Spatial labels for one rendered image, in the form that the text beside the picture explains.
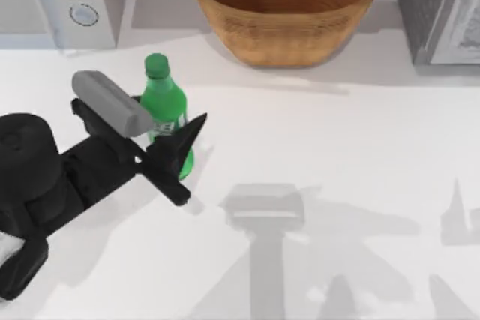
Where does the green bottle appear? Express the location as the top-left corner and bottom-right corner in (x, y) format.
(137, 53), (196, 181)

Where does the pale grey rounded box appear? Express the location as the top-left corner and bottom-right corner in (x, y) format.
(70, 70), (153, 138)

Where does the round microwave knob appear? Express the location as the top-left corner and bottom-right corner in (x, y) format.
(68, 2), (101, 28)

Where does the pale microwave oven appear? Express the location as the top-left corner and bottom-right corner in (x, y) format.
(0, 0), (131, 51)

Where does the brown woven basket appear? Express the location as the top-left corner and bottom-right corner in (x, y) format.
(191, 0), (381, 70)

